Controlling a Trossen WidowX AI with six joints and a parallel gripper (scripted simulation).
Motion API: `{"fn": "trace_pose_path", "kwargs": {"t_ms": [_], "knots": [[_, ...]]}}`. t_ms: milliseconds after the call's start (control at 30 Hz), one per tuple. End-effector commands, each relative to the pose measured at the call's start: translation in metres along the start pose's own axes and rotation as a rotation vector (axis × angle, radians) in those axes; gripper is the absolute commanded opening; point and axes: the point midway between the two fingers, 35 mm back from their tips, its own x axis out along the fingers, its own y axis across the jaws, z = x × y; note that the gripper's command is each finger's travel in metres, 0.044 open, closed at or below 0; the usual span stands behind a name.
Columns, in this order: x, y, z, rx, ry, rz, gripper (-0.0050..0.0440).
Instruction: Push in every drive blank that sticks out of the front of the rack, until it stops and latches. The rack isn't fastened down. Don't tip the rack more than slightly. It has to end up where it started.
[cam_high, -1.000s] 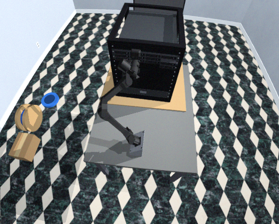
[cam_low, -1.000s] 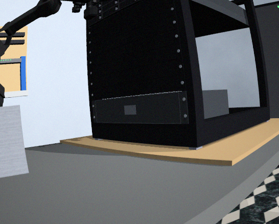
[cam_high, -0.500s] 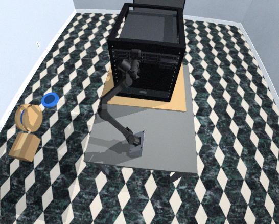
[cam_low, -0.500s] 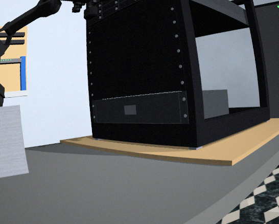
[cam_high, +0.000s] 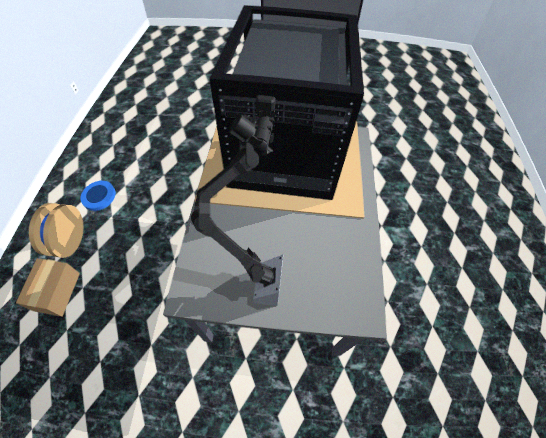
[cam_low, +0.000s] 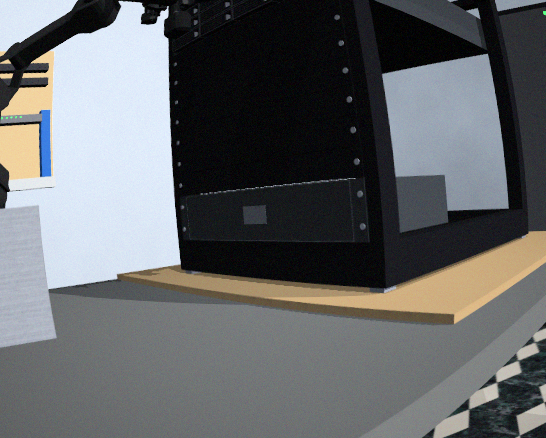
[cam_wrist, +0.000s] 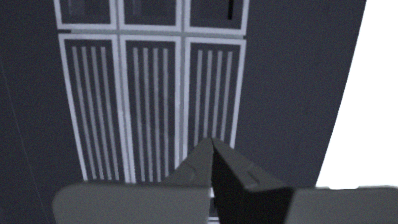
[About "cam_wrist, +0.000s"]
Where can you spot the black server rack frame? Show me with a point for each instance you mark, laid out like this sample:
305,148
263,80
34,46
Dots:
298,58

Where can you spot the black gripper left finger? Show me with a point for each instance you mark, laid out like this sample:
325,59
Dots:
98,202

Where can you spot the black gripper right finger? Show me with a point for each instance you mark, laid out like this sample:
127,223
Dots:
246,194

